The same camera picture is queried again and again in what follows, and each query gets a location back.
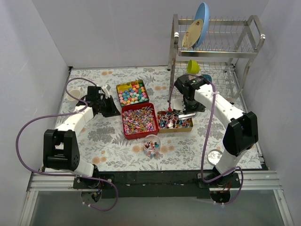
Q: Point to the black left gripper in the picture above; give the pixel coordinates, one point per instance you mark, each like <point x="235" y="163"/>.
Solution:
<point x="107" y="106"/>

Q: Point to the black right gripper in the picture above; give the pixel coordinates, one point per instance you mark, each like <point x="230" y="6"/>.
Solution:
<point x="192" y="110"/>

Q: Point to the metal scoop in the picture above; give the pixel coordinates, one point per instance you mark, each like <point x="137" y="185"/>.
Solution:
<point x="184" y="116"/>

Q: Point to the red tin of swirl lollipops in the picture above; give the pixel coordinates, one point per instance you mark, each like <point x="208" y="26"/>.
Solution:
<point x="139" y="121"/>

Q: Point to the clear glass jar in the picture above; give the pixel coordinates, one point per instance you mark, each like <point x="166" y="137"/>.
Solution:
<point x="151" y="145"/>

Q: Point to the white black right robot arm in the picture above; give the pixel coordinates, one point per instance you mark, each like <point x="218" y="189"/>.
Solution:
<point x="241" y="127"/>

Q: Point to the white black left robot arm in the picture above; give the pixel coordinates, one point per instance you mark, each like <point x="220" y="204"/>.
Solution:
<point x="60" y="145"/>

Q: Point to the green tin of star candies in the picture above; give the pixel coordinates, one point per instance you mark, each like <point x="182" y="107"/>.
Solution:
<point x="131" y="93"/>

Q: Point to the teal white bowl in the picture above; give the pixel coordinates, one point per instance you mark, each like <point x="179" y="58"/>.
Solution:
<point x="207" y="77"/>

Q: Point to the white cup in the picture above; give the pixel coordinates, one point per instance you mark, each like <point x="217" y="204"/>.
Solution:
<point x="75" y="94"/>

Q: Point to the green bowl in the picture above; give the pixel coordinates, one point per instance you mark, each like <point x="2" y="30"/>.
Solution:
<point x="193" y="67"/>

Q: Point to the glass jar lid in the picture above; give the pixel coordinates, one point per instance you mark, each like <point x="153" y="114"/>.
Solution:
<point x="214" y="156"/>

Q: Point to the steel dish rack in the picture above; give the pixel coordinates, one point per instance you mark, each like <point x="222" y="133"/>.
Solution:
<point x="227" y="41"/>

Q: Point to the cream plate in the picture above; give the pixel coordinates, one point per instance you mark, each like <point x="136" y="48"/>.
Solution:
<point x="192" y="34"/>

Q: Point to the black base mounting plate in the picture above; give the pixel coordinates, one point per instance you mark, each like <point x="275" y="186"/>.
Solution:
<point x="168" y="183"/>

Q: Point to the blue plate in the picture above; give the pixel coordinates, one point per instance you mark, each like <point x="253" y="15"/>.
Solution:
<point x="202" y="13"/>

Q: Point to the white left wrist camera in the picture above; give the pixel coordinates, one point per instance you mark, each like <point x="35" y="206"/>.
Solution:
<point x="106" y="90"/>

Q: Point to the aluminium frame rail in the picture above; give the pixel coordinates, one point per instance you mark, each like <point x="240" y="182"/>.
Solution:
<point x="59" y="182"/>

